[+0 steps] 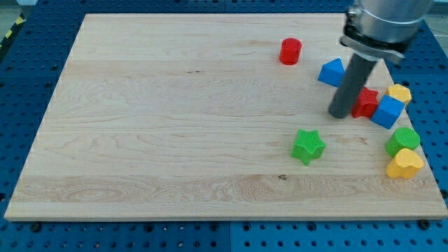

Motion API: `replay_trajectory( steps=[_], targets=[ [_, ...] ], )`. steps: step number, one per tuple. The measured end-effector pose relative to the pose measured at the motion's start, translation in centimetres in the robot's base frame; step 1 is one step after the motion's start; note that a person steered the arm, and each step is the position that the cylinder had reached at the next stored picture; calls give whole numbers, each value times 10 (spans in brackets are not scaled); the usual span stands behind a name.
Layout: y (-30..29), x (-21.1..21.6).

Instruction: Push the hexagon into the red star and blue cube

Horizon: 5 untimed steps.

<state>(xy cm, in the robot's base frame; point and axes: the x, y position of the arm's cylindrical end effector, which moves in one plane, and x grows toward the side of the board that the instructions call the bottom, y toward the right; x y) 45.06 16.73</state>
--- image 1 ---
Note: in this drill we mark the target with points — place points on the green cylinder block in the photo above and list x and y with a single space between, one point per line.
403 137

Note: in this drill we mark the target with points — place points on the blue pentagon block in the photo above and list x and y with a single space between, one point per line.
332 73

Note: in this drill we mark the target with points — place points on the red cylinder block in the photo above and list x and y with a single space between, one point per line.
290 51

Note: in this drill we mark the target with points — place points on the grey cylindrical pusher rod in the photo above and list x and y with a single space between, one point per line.
353 81

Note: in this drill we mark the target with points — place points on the yellow heart block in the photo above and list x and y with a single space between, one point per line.
405 164

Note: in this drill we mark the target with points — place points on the yellow hexagon block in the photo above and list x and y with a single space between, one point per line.
400 93

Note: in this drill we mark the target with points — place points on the wooden board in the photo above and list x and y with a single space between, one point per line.
189 117

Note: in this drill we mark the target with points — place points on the red star block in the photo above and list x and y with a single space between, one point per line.
366 104

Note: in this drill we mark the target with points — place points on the blue cube block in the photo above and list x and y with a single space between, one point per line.
387 112

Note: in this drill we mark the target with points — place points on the green star block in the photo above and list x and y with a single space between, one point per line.
307 146

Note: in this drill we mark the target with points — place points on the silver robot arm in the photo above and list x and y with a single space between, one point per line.
383 28

